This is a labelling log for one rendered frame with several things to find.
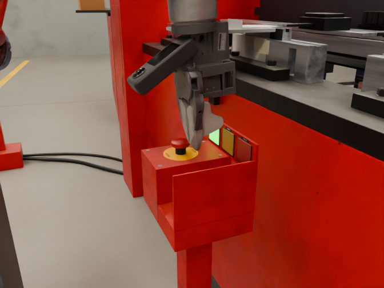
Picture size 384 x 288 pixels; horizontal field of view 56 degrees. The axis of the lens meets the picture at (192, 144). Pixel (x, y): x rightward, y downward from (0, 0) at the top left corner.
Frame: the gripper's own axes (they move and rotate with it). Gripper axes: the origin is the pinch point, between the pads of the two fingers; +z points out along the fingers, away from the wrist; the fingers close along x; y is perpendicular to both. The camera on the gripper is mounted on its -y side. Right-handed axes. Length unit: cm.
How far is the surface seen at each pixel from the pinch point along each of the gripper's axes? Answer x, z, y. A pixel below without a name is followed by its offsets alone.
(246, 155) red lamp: -2.4, 3.7, 9.4
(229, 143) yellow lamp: 4.1, 3.8, 9.4
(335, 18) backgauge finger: 37, -13, 64
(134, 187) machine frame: 128, 77, 10
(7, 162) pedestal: 198, 72, -61
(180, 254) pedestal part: 5.5, 27.4, -3.0
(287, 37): 31, -10, 43
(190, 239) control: -5.1, 15.6, -3.9
